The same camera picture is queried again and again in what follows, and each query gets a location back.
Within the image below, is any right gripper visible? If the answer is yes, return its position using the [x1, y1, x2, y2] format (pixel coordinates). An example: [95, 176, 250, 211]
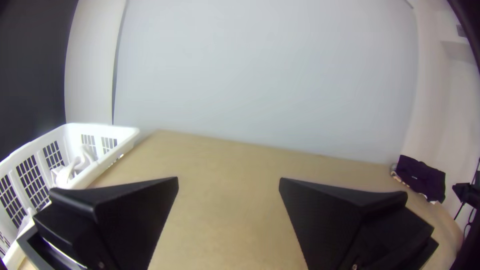
[451, 181, 480, 206]

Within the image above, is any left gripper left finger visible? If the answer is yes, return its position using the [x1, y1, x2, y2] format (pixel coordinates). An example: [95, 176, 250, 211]
[32, 176, 180, 270]

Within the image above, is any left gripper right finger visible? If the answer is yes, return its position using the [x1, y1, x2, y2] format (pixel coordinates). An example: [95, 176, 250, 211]
[278, 177, 440, 270]

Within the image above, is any dark t-shirt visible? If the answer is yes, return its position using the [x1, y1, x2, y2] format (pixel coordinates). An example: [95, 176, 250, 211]
[395, 154, 447, 204]

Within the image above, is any heap of clothes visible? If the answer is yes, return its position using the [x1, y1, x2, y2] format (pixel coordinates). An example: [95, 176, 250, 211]
[50, 144, 99, 188]

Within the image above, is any white laundry basket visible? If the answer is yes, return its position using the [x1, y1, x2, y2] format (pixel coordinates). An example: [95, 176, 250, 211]
[0, 122, 141, 270]

